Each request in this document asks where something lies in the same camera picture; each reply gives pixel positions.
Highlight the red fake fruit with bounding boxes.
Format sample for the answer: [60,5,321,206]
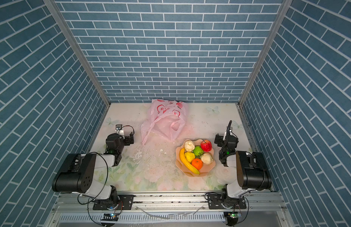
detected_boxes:
[200,140,212,152]

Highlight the beige fake fruit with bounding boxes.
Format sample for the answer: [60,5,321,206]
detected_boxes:
[184,140,195,152]
[201,153,214,165]

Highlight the green fake fruit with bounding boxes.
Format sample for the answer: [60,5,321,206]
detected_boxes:
[193,146,204,158]

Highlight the orange fake fruit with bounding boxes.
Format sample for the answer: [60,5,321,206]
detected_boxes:
[191,158,203,170]

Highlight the yellow fake banana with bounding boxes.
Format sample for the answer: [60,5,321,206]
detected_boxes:
[179,148,200,175]

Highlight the pink plastic bag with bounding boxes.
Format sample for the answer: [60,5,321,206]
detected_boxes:
[141,99,189,144]

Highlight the yellow fake fruit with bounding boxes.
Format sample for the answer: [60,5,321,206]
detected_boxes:
[185,152,195,163]

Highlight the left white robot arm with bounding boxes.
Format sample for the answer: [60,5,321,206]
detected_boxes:
[52,131,134,204]

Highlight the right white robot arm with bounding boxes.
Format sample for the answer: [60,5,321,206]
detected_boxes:
[214,131,272,201]

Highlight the pink scalloped bowl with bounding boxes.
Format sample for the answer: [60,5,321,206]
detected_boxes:
[175,139,216,177]

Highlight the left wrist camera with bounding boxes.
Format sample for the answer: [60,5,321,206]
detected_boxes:
[116,124,124,136]

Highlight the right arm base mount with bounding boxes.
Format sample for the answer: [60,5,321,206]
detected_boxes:
[204,193,247,210]

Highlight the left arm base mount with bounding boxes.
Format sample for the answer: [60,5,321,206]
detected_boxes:
[93,194,134,211]

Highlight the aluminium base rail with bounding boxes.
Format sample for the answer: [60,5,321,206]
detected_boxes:
[45,191,292,227]

